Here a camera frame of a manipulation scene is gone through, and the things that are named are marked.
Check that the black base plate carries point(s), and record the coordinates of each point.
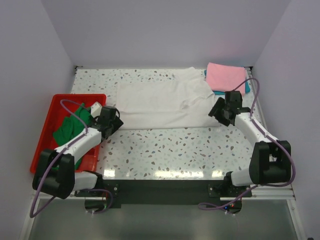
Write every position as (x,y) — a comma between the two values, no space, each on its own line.
(164,192)

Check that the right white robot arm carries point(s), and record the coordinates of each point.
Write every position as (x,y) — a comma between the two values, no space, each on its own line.
(271,163)

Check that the folded teal t shirt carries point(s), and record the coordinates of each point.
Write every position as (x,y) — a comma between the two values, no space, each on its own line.
(219,93)

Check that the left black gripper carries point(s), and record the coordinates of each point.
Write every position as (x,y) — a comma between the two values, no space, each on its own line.
(117,124)

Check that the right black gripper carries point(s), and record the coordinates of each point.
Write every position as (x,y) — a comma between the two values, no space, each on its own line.
(214,111)

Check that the folded pink t shirt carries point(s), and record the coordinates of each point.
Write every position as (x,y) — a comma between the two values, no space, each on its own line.
(224,78)

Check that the green t shirt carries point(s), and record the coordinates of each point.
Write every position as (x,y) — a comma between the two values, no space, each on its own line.
(71,126)

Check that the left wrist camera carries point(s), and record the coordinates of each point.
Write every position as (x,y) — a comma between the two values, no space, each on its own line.
(95,109)

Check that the white t shirt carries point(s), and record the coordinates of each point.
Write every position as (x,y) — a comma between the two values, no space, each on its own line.
(185,101)

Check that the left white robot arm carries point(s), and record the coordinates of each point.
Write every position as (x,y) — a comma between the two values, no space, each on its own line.
(55,174)

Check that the red plastic bin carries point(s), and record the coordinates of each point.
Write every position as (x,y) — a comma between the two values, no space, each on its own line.
(54,119)

